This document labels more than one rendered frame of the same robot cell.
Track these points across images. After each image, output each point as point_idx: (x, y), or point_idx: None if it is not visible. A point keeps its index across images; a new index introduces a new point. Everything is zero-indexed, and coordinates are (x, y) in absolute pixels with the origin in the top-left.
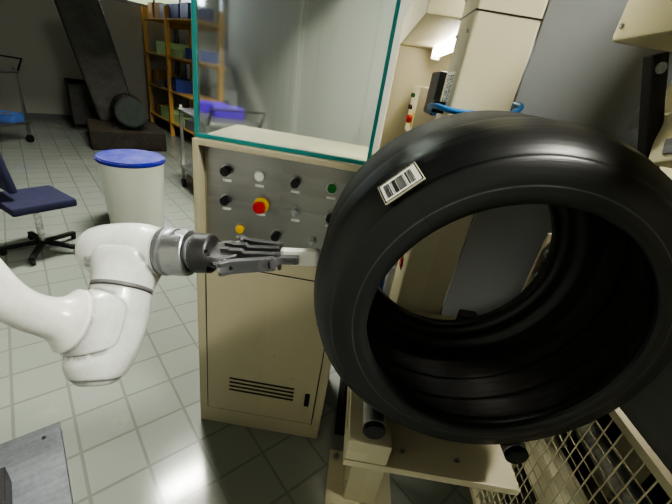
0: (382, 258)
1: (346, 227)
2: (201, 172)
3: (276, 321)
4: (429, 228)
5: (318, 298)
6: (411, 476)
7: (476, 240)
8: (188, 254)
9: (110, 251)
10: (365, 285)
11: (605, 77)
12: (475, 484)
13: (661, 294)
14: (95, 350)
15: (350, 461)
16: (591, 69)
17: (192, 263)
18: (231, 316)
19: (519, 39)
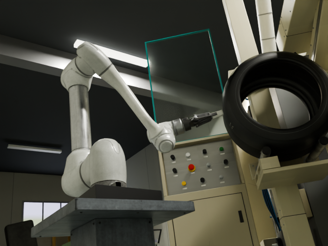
0: (237, 85)
1: (226, 87)
2: (162, 160)
3: (216, 229)
4: (244, 74)
5: (226, 109)
6: (293, 168)
7: None
8: (183, 120)
9: (160, 124)
10: (236, 93)
11: None
12: (320, 161)
13: (307, 68)
14: (166, 132)
15: (265, 170)
16: None
17: (184, 122)
18: (190, 235)
19: None
